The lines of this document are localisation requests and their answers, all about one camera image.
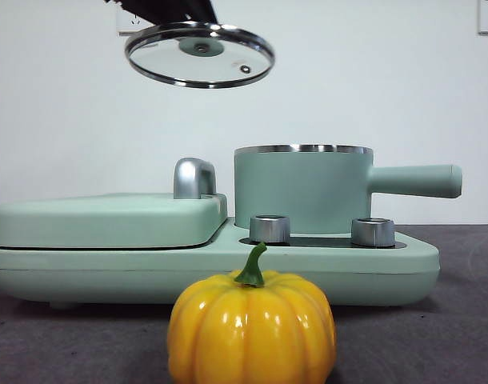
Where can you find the glass lid with green knob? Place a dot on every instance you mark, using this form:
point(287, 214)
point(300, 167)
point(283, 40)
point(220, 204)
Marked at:
point(160, 60)

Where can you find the yellow pumpkin with green stem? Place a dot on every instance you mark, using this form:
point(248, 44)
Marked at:
point(252, 328)

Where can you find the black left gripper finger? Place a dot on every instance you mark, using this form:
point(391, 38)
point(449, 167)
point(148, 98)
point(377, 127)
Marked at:
point(156, 10)
point(202, 10)

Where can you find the mint green hinged griddle cover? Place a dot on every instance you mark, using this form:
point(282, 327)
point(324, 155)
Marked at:
point(108, 220)

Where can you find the mint green steamer pot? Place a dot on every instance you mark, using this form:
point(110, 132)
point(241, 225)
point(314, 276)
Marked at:
point(300, 188)

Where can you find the silver control knob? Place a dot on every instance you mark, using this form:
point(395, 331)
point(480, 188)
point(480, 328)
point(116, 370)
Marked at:
point(270, 229)
point(373, 231)

